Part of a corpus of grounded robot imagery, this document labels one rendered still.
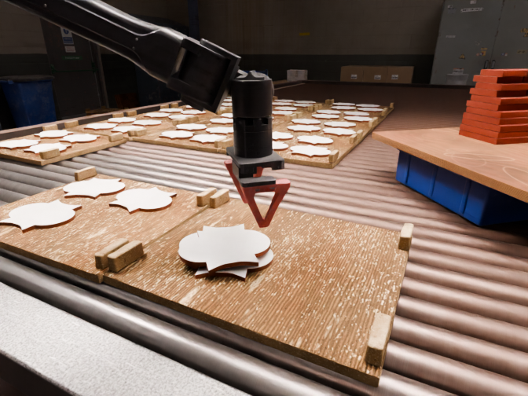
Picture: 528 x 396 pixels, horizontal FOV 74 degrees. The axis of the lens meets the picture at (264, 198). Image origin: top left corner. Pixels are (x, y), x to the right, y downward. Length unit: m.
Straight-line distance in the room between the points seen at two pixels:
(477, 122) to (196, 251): 0.80
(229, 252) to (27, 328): 0.28
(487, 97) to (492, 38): 5.86
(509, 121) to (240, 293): 0.79
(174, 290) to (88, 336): 0.12
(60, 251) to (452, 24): 6.62
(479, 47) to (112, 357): 6.74
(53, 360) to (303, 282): 0.33
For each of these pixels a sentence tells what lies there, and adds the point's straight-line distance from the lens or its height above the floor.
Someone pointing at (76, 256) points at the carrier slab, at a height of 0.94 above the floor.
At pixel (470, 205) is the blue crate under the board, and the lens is 0.84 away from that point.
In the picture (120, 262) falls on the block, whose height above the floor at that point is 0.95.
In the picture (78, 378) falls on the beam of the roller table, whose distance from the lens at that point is 0.48.
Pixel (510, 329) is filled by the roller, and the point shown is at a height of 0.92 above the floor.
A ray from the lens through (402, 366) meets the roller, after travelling 0.48.
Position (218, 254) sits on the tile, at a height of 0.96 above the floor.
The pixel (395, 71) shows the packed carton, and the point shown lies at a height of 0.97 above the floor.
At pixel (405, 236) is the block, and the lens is 0.64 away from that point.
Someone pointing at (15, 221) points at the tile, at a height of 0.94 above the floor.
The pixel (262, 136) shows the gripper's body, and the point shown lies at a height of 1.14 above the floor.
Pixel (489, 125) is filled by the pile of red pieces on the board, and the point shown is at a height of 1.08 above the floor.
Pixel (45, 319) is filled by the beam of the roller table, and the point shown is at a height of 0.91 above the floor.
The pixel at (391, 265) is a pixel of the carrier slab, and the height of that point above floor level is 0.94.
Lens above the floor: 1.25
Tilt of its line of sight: 22 degrees down
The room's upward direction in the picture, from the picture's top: straight up
